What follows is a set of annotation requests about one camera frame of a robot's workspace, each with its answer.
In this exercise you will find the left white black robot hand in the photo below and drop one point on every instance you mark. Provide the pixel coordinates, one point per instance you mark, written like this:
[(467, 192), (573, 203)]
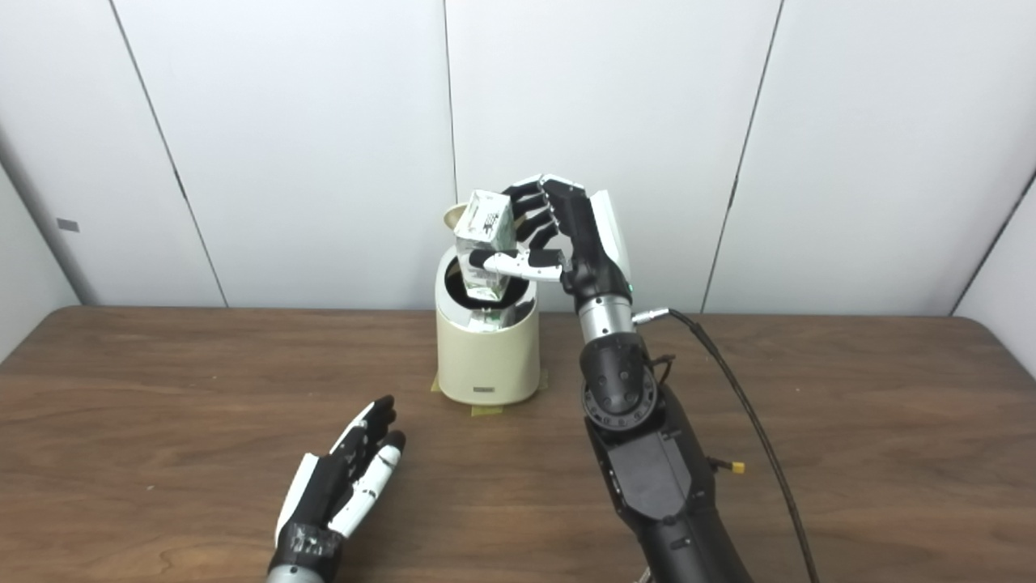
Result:
[(324, 494)]

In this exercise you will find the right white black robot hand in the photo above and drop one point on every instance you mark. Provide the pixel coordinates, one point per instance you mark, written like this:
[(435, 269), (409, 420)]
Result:
[(587, 243)]

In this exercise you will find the white green milk carton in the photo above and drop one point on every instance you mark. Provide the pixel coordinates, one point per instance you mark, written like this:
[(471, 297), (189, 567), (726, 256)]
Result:
[(486, 223)]

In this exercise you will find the cream-colored lidded bin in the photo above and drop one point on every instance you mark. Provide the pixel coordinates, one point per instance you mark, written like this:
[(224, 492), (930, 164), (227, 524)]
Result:
[(490, 356)]

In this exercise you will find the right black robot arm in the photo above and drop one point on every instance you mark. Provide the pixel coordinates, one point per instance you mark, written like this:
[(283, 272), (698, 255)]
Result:
[(647, 453)]

